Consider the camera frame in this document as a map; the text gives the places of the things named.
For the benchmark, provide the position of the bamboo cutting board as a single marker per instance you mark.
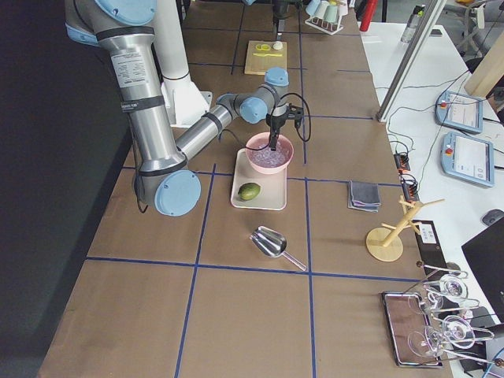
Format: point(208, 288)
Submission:
point(260, 65)

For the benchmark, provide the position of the white cup rack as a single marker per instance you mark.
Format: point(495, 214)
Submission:
point(326, 16)

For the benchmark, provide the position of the lower teach pendant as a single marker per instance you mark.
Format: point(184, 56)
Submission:
point(469, 159)

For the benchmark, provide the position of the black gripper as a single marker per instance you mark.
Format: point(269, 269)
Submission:
point(280, 12)
point(275, 124)

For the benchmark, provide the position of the green lime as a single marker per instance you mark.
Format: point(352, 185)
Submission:
point(249, 191)

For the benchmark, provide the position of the wooden mug tree stand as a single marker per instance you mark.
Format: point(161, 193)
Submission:
point(383, 243)

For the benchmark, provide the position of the upper teach pendant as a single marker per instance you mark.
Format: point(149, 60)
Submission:
point(460, 111)

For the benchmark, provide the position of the cream rectangular tray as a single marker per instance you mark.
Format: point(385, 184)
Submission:
point(273, 193)

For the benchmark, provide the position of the aluminium frame post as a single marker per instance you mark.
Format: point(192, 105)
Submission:
point(421, 27)

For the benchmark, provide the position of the yellow plastic knife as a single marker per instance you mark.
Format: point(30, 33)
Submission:
point(266, 55)

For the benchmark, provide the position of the clear ice cubes pile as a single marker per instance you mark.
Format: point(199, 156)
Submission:
point(267, 158)

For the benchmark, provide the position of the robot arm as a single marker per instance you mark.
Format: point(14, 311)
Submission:
point(162, 180)

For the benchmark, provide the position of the pink bowl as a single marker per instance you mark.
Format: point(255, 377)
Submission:
point(260, 141)

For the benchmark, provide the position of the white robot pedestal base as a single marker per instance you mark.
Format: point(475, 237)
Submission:
point(184, 102)

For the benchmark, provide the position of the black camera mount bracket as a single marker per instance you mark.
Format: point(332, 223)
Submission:
point(296, 114)

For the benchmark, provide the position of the grey folded cloth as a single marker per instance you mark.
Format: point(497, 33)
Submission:
point(363, 196)

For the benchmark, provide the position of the metal ice scoop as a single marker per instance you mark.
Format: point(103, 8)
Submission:
point(274, 245)

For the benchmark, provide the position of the metal tray with glasses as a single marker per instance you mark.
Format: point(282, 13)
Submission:
point(403, 316)

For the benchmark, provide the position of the teach pendant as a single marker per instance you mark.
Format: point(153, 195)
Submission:
point(460, 111)
point(469, 159)

